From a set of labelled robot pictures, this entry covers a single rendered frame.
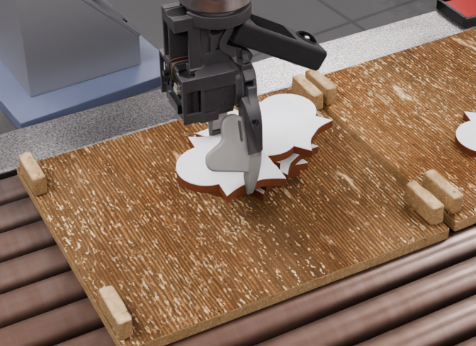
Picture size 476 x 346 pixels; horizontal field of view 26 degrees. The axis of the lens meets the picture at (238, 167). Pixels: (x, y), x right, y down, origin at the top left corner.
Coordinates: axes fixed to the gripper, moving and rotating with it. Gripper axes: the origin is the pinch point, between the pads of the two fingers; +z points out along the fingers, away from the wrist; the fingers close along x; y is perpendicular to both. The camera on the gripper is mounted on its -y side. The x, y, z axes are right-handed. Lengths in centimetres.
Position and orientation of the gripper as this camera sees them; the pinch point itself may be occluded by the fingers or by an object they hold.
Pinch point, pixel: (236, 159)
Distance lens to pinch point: 114.3
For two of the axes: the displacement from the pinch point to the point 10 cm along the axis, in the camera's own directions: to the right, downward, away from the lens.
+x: 3.8, 5.5, -7.4
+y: -9.2, 2.4, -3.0
